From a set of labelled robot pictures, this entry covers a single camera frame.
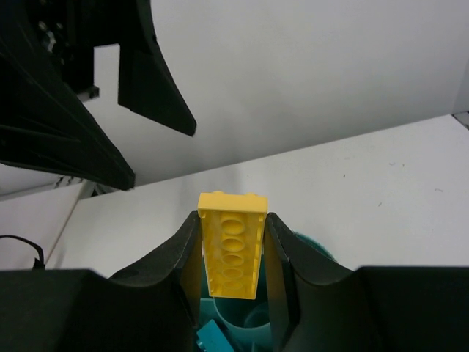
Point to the long yellow lego brick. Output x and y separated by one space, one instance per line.
233 228

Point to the teal round divided container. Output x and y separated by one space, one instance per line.
264 323

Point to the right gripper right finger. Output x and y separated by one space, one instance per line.
315 304

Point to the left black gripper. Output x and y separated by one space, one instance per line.
48 72

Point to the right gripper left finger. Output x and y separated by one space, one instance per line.
150 305

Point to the blue lego brick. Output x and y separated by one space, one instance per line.
210 338

